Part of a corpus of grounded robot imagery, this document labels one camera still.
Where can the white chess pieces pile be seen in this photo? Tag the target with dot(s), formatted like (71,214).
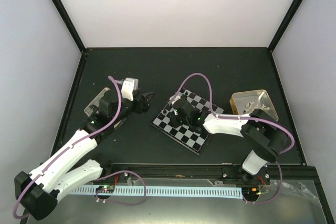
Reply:
(250,106)

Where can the light blue slotted cable duct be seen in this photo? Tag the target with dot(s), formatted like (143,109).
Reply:
(164,191)

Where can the black and white chessboard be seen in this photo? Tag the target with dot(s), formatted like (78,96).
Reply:
(181,132)

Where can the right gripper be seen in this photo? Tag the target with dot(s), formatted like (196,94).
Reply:
(175,124)

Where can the black aluminium rail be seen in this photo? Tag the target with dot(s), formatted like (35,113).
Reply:
(232,172)

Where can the black knight chess piece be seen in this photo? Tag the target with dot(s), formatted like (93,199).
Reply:
(161,117)

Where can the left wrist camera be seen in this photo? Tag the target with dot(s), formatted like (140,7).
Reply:
(129,85)

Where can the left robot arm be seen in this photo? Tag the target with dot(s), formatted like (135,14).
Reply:
(40,190)

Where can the left black frame post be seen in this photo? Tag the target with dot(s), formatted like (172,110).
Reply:
(69,24)

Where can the right black frame post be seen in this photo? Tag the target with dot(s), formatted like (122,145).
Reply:
(294,6)

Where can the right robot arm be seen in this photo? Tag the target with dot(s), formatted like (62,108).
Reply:
(258,129)

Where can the orange metal tin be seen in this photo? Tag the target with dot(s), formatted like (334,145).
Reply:
(261,96)

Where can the pink metal tin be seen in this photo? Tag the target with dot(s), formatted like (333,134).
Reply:
(103,107)

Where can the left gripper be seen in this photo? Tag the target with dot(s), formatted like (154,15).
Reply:
(145,105)

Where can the small circuit board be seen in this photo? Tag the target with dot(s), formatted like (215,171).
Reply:
(105,189)

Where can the black frame post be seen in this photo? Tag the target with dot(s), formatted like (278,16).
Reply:
(294,6)
(69,24)

